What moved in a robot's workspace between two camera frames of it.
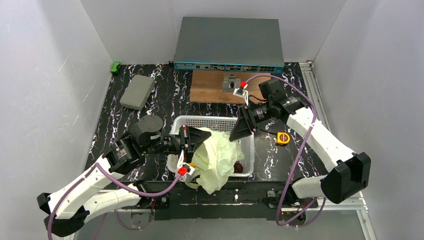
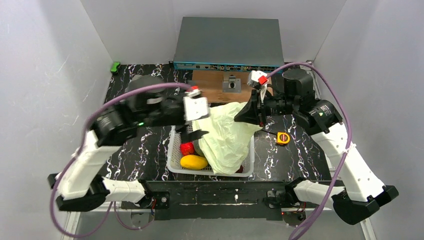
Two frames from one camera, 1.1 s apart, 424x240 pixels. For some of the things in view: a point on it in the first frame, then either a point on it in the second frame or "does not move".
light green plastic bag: x=214 y=159 to x=226 y=146
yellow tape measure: x=282 y=138 does not move
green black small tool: x=114 y=69 does not move
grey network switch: x=229 y=44 does not move
